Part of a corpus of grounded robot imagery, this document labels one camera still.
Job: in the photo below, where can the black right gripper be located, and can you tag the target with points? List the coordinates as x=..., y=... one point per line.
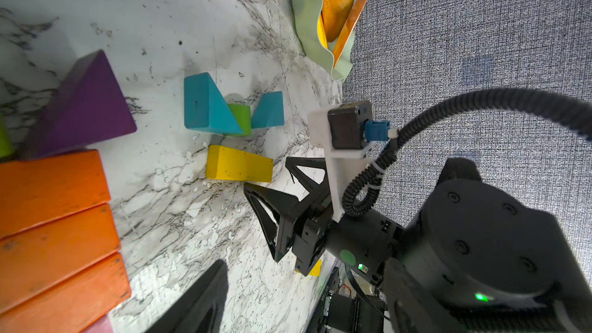
x=314, y=226

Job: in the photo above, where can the green glass plate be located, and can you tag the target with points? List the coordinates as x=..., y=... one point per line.
x=306, y=17

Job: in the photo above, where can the pink rectangle block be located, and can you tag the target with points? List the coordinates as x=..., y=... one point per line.
x=102, y=325

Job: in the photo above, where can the lime green cylinder block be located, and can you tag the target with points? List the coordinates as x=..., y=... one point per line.
x=6, y=147

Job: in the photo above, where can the yellow rectangle block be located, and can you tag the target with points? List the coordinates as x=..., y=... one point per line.
x=226, y=163
x=316, y=270

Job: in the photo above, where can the yellow banana toy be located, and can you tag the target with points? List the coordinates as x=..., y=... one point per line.
x=321, y=32

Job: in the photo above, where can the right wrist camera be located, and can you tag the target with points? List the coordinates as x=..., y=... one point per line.
x=346, y=133

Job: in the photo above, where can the orange rectangle block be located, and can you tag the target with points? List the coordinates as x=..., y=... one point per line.
x=40, y=258
x=37, y=192

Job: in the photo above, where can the purple triangle block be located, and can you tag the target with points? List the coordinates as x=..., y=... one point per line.
x=89, y=107

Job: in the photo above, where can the teal triangle block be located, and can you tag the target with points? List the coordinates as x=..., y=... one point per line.
x=204, y=107
x=269, y=111

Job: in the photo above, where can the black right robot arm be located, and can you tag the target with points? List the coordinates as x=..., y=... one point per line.
x=473, y=258

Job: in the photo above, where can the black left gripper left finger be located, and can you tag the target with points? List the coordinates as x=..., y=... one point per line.
x=201, y=307

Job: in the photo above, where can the green cube block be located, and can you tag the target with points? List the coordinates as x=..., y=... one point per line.
x=242, y=113

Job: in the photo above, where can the orange rectangle block top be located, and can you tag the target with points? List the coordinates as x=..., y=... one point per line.
x=37, y=192

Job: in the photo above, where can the beige bread slice toy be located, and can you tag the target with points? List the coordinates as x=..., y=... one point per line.
x=348, y=28

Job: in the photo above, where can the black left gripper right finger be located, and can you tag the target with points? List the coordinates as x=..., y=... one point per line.
x=411, y=307

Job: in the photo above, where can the orange rectangle block diagonal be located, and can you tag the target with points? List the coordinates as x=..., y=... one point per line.
x=74, y=304

